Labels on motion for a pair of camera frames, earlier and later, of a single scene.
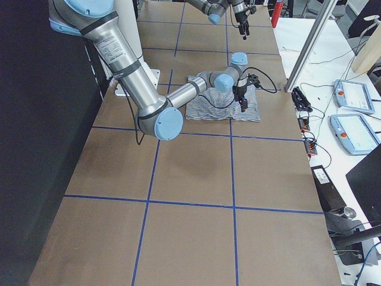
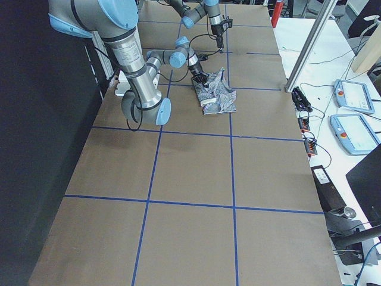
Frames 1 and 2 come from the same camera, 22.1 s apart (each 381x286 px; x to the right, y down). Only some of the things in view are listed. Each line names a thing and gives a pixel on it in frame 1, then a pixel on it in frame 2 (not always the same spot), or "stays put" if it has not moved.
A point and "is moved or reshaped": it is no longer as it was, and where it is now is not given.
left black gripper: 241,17 → 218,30
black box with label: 330,199 stays put
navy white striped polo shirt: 213,104 is moved or reshaped
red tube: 276,14 stays put
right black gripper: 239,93 → 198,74
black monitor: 365,180 stays put
